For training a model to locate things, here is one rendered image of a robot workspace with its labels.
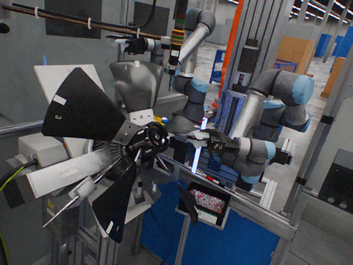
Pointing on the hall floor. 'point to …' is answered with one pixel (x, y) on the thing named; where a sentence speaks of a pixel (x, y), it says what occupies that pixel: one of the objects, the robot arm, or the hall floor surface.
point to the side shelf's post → (55, 258)
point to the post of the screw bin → (183, 240)
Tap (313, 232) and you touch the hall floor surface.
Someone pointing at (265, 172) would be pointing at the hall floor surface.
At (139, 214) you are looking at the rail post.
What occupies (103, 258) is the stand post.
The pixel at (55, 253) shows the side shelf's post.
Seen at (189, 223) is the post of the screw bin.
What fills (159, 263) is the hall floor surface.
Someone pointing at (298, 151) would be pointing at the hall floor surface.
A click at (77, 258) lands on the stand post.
